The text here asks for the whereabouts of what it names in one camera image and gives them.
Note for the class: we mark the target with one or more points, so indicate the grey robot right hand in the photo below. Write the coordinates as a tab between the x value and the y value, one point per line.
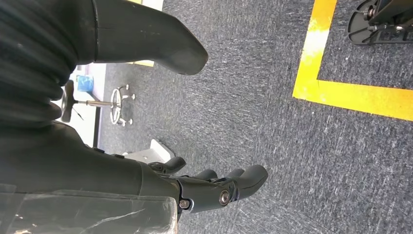
80	161

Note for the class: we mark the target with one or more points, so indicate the clear plastic cover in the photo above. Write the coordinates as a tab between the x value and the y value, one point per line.
80	214

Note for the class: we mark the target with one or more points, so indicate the black stool with chrome base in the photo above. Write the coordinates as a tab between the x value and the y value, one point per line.
67	103

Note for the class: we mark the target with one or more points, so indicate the blue container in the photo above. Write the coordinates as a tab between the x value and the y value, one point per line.
85	84

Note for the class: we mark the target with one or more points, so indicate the ribbed robot right arm sleeve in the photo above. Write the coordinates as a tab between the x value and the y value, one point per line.
32	48

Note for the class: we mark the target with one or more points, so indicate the yellow floor tape square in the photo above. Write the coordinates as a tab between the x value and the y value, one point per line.
313	48

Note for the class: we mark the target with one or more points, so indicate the black robot stand base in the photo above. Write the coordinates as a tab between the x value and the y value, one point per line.
390	13

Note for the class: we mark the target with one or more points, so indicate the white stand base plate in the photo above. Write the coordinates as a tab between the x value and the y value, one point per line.
153	152

